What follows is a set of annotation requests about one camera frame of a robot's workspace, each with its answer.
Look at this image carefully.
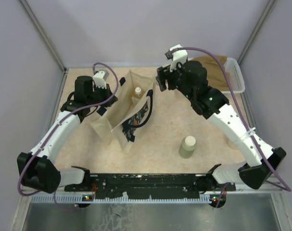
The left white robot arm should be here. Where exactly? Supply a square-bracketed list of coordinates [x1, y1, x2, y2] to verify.
[17, 71, 117, 196]

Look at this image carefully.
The brown folded cloth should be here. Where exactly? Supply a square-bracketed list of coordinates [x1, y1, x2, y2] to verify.
[191, 55, 229, 91]

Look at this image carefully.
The white plastic basket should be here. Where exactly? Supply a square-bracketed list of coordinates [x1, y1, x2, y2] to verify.
[188, 57, 246, 94]

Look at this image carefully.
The green cream-capped bottle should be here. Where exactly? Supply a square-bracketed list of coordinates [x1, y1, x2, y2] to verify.
[179, 136, 197, 158]

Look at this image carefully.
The purple cable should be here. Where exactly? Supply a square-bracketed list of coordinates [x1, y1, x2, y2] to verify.
[17, 62, 119, 212]
[178, 47, 292, 209]

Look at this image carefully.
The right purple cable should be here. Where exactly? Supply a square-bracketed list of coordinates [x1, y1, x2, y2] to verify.
[178, 47, 292, 209]

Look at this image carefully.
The beige canvas tote bag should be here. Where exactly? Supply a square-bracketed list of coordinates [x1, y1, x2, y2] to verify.
[90, 71, 155, 154]

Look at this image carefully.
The white slotted cable duct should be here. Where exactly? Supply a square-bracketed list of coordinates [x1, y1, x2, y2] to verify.
[30, 192, 219, 204]

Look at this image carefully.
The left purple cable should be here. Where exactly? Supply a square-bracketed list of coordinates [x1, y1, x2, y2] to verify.
[17, 62, 119, 212]

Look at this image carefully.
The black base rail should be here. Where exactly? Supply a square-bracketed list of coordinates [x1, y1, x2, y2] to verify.
[65, 173, 224, 200]

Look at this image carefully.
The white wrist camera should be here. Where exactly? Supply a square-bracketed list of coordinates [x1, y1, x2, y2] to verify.
[165, 44, 188, 72]
[93, 70, 109, 89]

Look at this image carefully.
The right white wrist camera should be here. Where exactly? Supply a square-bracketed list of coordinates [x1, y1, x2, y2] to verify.
[165, 44, 188, 72]

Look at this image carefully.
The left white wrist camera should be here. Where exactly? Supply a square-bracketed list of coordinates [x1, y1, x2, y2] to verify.
[93, 70, 109, 89]

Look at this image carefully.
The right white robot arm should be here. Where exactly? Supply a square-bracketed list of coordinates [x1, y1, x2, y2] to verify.
[156, 61, 286, 190]

